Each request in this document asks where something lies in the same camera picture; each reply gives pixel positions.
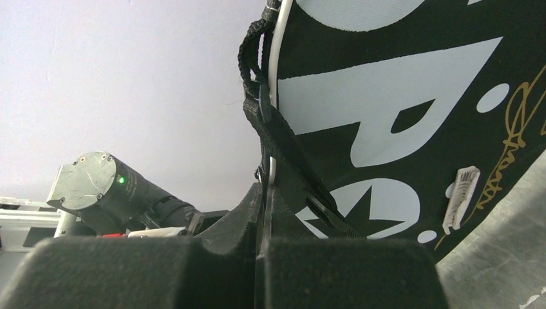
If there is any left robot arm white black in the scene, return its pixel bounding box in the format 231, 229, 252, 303
46, 151, 228, 238

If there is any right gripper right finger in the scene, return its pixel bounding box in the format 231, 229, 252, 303
256, 187, 449, 308

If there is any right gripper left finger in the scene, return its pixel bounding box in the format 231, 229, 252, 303
1, 183, 262, 308

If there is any black racket bag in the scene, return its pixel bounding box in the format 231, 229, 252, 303
238, 1, 545, 260

